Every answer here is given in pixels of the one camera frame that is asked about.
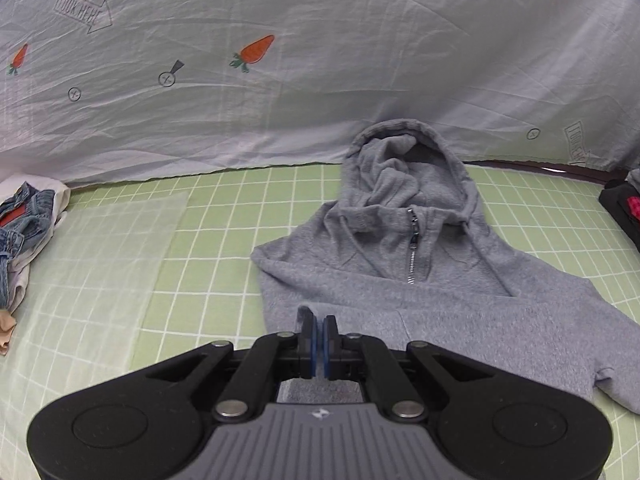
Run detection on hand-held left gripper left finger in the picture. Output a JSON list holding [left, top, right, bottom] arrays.
[[145, 307, 317, 420]]

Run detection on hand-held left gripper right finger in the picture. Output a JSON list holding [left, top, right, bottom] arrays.
[[322, 315, 493, 420]]

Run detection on grey zip hoodie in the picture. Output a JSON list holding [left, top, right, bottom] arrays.
[[250, 119, 640, 423]]

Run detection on green grid mat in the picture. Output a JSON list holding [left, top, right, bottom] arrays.
[[0, 162, 640, 480]]

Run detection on grey printed sheet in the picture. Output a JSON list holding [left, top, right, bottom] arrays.
[[0, 0, 640, 183]]

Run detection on white garment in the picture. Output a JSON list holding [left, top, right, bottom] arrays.
[[0, 177, 71, 311]]

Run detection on beige garment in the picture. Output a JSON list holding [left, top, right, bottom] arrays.
[[0, 309, 17, 356]]

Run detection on blue denim jeans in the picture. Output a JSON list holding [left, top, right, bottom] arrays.
[[0, 183, 56, 308]]

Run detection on black folded garment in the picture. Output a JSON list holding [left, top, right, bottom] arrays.
[[598, 180, 640, 251]]

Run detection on dark brown rail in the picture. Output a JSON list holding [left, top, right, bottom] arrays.
[[465, 160, 640, 186]]

